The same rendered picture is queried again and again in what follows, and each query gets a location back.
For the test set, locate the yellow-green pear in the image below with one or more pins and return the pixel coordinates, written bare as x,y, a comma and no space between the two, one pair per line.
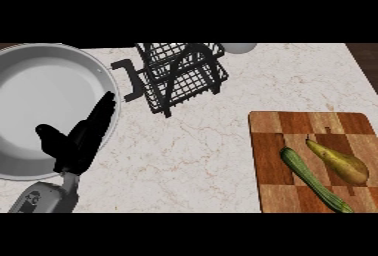
343,164

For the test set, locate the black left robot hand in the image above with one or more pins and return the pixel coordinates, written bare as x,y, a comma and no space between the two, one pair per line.
85,137

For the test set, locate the large grey frying pan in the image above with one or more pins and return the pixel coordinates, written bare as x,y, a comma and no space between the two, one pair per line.
45,100

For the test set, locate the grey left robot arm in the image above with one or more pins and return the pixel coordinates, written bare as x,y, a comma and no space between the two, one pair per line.
48,196

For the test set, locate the white round bowl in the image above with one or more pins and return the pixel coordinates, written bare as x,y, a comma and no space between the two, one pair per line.
239,47

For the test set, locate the wooden cutting board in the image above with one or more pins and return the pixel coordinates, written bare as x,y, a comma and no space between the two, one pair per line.
315,160

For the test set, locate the green zucchini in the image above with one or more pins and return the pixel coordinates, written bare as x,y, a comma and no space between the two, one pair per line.
311,178

